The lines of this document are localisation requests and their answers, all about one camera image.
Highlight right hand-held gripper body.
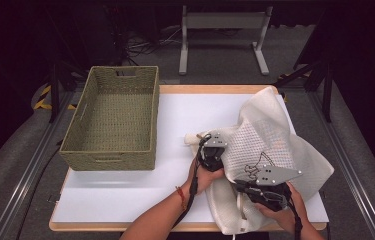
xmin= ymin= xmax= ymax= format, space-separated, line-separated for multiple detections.
xmin=233 ymin=165 xmax=304 ymax=213

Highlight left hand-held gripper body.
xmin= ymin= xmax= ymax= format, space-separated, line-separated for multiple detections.
xmin=197 ymin=132 xmax=229 ymax=173

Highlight cream mesh garment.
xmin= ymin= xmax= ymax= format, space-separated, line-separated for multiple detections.
xmin=184 ymin=85 xmax=335 ymax=236

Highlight person's left hand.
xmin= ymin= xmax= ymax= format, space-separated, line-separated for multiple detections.
xmin=187 ymin=161 xmax=226 ymax=196

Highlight person's right hand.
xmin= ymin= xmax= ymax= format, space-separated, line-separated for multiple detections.
xmin=254 ymin=181 xmax=310 ymax=235

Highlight green woven basket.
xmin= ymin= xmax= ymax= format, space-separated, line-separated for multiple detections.
xmin=59 ymin=65 xmax=161 ymax=172

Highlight black metal stand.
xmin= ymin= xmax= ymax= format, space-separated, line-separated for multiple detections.
xmin=46 ymin=61 xmax=88 ymax=124
xmin=273 ymin=56 xmax=335 ymax=124

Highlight grey metal stand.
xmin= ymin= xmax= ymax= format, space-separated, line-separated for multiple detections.
xmin=178 ymin=4 xmax=274 ymax=76

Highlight yellow black hazard tape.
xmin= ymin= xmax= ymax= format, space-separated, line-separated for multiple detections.
xmin=33 ymin=84 xmax=77 ymax=111

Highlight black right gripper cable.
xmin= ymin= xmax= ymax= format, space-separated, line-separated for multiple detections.
xmin=286 ymin=198 xmax=305 ymax=240

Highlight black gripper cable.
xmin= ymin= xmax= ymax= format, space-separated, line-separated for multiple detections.
xmin=286 ymin=198 xmax=305 ymax=240
xmin=171 ymin=133 xmax=213 ymax=231

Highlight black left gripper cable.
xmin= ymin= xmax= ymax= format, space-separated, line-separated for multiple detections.
xmin=171 ymin=133 xmax=213 ymax=231

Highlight red string bracelet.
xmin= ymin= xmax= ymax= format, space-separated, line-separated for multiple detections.
xmin=174 ymin=185 xmax=188 ymax=212

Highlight metal floor rail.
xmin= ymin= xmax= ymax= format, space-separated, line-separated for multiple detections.
xmin=307 ymin=90 xmax=375 ymax=240
xmin=0 ymin=90 xmax=76 ymax=240

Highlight bundle of floor cables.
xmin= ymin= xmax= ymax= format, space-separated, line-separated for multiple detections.
xmin=108 ymin=6 xmax=183 ymax=66

